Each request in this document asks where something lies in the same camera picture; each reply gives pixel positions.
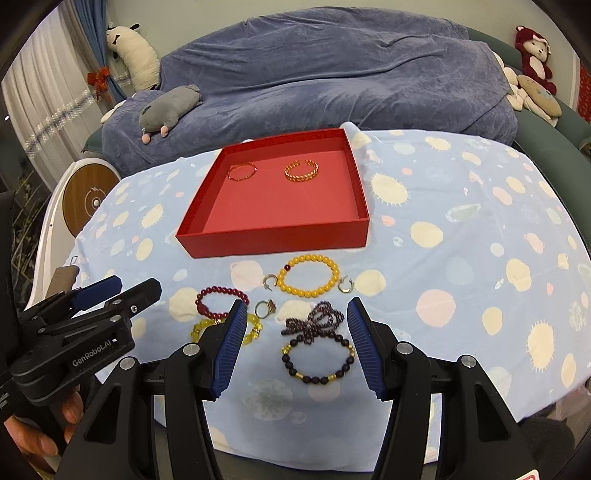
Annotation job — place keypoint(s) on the cookie plush toy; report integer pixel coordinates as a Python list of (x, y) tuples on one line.
[(540, 94)]

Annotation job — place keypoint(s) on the red wall hanging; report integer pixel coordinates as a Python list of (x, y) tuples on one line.
[(585, 97)]

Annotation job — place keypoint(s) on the brown paper tag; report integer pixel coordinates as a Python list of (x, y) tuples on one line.
[(62, 279)]

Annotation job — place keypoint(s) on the red monkey plush toy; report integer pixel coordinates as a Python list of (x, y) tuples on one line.
[(535, 46)]

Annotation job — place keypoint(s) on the blue curtain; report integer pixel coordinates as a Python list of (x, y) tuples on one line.
[(94, 41)]

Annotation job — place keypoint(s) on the white cow plush toy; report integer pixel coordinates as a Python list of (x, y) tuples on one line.
[(138, 55)]

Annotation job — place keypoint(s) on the garnet bead strand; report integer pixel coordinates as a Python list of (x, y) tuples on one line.
[(318, 323)]

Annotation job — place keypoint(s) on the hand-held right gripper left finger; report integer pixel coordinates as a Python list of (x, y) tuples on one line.
[(231, 341)]

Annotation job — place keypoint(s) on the light blue printed tablecloth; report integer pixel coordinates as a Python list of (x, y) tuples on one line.
[(438, 207)]

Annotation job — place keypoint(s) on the green sofa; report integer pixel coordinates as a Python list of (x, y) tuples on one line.
[(554, 147)]

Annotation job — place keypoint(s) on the thin red bangle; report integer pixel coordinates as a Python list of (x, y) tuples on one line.
[(249, 175)]

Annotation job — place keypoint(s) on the person's left hand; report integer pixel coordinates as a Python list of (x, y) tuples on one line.
[(25, 436)]

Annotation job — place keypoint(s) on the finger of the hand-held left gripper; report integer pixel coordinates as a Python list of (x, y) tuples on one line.
[(134, 297), (97, 290)]

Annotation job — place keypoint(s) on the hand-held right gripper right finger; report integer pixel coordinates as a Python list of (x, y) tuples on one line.
[(364, 341)]

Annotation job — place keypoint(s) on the blue velvet blanket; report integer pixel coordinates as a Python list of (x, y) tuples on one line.
[(323, 69)]

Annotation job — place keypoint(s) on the white curtain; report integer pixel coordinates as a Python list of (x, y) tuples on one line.
[(46, 106)]

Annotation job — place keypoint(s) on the red jewelry box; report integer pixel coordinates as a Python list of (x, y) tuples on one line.
[(277, 207)]

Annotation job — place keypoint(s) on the grey plush toy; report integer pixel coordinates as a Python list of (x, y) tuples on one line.
[(171, 104)]

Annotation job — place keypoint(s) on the red bow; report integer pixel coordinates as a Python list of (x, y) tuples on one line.
[(98, 77)]

